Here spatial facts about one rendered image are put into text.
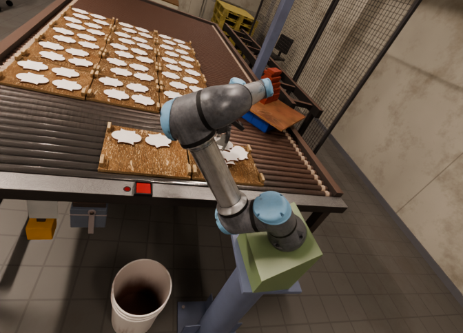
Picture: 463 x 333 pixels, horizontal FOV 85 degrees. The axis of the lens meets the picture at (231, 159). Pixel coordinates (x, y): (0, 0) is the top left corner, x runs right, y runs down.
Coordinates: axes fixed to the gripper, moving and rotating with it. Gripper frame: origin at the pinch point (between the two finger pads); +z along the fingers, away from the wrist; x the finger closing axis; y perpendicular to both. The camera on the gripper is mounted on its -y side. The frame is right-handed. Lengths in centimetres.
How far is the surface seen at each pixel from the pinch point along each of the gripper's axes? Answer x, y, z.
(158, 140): -13.4, 28.8, 10.6
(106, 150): -3, 54, 11
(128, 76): -90, 41, 10
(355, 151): -135, -316, 95
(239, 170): 6.2, -13.8, 13.3
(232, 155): -0.1, -9.7, 7.7
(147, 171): 9.6, 36.7, 11.5
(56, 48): -110, 88, 8
